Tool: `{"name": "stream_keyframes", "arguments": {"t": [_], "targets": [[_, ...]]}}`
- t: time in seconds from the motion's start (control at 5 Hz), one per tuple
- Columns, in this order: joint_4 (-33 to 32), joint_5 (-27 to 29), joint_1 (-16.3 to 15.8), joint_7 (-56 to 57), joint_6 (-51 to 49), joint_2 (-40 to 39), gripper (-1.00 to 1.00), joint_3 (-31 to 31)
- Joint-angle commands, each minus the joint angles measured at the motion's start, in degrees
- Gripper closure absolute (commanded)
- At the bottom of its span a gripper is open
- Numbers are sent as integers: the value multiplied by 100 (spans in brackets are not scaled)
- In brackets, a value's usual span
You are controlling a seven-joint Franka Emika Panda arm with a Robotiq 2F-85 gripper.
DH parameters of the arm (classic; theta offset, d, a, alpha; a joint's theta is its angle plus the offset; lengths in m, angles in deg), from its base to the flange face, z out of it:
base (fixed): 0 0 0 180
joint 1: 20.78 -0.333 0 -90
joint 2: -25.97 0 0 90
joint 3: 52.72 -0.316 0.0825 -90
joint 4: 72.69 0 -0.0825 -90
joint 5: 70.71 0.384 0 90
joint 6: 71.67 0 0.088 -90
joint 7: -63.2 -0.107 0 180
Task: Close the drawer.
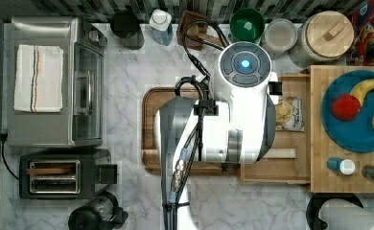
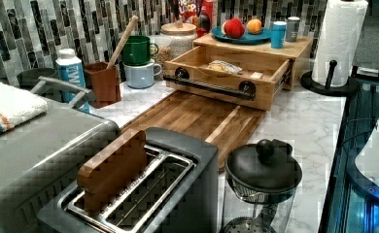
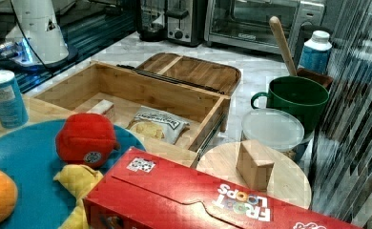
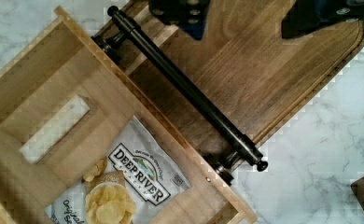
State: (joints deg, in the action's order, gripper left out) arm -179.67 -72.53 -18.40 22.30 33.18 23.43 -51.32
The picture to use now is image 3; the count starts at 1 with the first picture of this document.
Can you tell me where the dark wooden tray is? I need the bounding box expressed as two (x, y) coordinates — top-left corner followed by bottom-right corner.
(138, 52), (241, 96)

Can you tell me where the black drawer handle bar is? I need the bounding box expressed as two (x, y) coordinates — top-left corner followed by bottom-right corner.
(116, 64), (225, 94)

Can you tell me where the blue bottle white cap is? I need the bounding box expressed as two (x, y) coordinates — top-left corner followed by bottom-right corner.
(299, 31), (332, 74)

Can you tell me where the wooden wedge block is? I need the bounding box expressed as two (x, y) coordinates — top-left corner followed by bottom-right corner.
(236, 140), (275, 192)

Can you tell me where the green pot with handle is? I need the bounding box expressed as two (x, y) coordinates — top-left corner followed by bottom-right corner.
(250, 76), (329, 142)

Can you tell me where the brown box behind pot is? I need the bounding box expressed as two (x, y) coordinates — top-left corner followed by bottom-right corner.
(297, 68), (333, 91)

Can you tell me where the clear container with white lid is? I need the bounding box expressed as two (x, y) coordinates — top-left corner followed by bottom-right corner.
(241, 109), (304, 160)

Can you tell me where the blue cylindrical canister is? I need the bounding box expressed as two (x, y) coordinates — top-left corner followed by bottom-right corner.
(0, 70), (29, 129)

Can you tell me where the wooden drawer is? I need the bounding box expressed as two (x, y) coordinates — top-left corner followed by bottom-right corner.
(35, 62), (231, 152)

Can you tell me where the silver toaster oven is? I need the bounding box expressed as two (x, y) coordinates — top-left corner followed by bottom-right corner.
(204, 0), (326, 54)

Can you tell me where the yellow cloth toy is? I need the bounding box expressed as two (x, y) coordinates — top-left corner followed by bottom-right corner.
(53, 164), (103, 229)

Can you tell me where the black coffee maker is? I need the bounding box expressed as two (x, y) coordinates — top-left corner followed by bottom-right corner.
(135, 0), (167, 42)

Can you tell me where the blue round plate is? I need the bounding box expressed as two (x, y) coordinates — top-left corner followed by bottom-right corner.
(0, 119), (144, 229)

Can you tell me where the red plush toy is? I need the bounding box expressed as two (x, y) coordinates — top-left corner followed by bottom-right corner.
(55, 113), (120, 169)

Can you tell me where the small wooden block in drawer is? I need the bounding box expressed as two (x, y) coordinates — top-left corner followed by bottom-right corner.
(88, 99), (115, 121)

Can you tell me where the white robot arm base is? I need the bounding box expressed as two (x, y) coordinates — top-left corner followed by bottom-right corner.
(0, 0), (78, 69)

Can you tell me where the red Froot Loops box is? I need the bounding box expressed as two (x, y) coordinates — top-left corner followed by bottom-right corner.
(84, 148), (361, 229)

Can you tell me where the silver black toaster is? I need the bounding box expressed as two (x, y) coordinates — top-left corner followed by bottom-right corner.
(165, 0), (208, 47)

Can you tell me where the round wooden board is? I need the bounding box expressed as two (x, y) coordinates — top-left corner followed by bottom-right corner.
(196, 140), (312, 209)

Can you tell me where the white chips bag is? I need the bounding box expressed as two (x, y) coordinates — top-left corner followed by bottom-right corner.
(127, 106), (190, 144)

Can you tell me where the wooden spoon handle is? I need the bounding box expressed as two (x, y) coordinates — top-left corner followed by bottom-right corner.
(269, 16), (297, 76)

